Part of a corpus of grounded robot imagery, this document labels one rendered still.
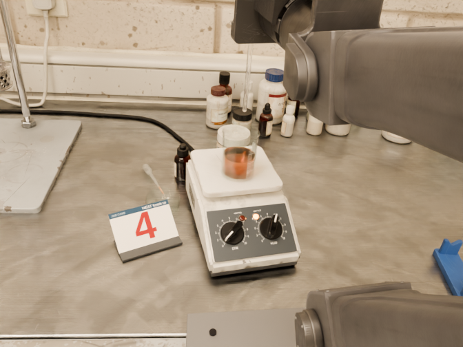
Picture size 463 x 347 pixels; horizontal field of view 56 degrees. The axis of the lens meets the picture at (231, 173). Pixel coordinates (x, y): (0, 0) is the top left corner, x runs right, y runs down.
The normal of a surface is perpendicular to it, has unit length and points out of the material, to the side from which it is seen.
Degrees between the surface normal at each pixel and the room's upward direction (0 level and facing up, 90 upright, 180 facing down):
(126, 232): 40
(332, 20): 92
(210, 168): 0
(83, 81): 90
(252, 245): 30
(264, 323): 5
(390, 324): 92
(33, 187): 0
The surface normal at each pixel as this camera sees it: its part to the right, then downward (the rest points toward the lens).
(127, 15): 0.06, 0.55
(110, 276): 0.07, -0.83
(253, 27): 0.28, 0.57
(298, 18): -0.80, -0.32
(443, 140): -0.99, 0.14
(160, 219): 0.36, -0.30
